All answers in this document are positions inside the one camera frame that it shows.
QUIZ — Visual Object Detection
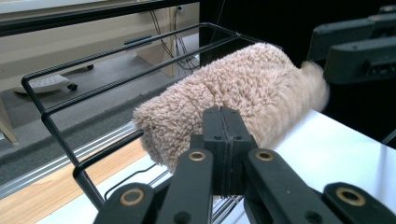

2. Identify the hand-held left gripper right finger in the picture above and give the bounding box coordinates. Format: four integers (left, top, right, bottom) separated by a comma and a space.
221, 106, 260, 198

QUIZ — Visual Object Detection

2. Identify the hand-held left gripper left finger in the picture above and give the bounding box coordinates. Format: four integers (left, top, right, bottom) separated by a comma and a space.
202, 105, 231, 198

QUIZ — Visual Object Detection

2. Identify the beige fluffy towel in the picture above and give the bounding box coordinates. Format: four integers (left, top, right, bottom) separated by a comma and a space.
133, 42, 331, 173

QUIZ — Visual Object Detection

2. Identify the black wire rack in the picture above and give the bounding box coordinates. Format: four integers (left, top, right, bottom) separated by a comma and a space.
21, 21, 281, 224

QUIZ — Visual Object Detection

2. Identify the white wheeled base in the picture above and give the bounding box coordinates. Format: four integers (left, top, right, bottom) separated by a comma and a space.
13, 74, 78, 95

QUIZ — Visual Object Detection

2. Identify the beige wooden desk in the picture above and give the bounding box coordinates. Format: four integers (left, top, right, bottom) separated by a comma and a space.
0, 2, 200, 91

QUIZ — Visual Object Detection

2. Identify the black horizontal bar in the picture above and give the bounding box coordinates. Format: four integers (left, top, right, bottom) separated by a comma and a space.
0, 0, 200, 38

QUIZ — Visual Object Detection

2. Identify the bundle of black cables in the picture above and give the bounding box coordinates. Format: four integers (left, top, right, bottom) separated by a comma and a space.
148, 5, 201, 72

